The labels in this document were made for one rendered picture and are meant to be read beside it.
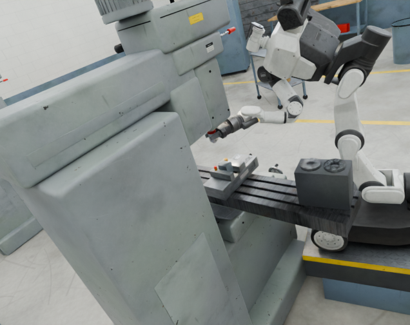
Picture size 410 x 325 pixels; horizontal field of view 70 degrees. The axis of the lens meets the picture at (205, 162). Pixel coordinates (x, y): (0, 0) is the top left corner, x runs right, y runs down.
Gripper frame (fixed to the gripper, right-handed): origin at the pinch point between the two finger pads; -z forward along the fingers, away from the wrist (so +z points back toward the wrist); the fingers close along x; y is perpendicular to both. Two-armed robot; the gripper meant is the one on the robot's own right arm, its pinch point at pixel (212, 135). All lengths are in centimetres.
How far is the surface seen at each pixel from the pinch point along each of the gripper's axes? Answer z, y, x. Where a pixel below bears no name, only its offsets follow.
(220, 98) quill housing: 6.3, -19.5, 8.4
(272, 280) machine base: 1, 104, 19
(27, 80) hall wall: -92, -16, -663
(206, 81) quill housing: 0.2, -30.6, 10.8
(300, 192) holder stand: 12, 24, 47
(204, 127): -10.5, -13.7, 17.1
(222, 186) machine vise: -8.8, 24.5, 10.9
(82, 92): -53, -50, 33
